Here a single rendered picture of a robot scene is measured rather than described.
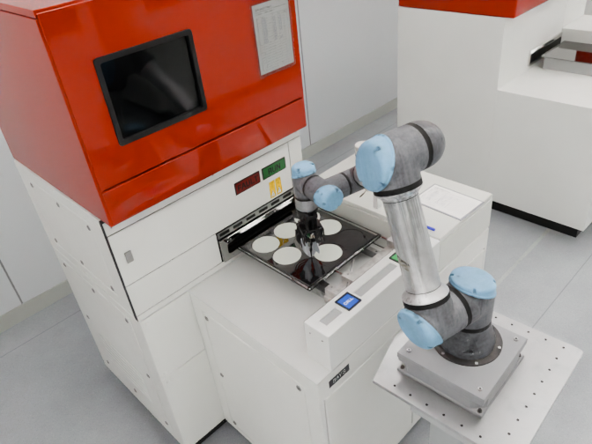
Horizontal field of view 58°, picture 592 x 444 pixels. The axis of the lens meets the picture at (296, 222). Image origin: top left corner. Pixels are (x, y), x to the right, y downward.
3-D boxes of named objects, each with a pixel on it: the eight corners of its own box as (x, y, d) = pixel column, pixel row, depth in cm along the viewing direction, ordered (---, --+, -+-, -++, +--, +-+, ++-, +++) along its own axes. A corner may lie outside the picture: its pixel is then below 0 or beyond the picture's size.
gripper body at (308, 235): (303, 248, 172) (299, 218, 166) (296, 233, 179) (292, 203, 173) (326, 242, 174) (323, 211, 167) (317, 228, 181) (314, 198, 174)
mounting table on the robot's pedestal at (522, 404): (575, 381, 157) (584, 351, 149) (508, 497, 131) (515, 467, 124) (438, 315, 184) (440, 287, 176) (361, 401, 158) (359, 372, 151)
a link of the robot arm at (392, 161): (477, 333, 132) (426, 120, 118) (432, 362, 126) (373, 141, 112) (442, 320, 142) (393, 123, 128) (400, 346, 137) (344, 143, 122)
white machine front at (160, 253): (135, 319, 178) (98, 221, 156) (303, 210, 223) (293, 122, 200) (140, 323, 176) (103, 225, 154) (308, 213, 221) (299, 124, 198)
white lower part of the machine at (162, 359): (108, 375, 267) (50, 246, 221) (234, 289, 311) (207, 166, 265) (190, 463, 223) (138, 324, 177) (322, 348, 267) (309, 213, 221)
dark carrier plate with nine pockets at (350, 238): (241, 247, 193) (240, 246, 193) (307, 205, 212) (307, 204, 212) (309, 286, 172) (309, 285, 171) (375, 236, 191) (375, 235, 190)
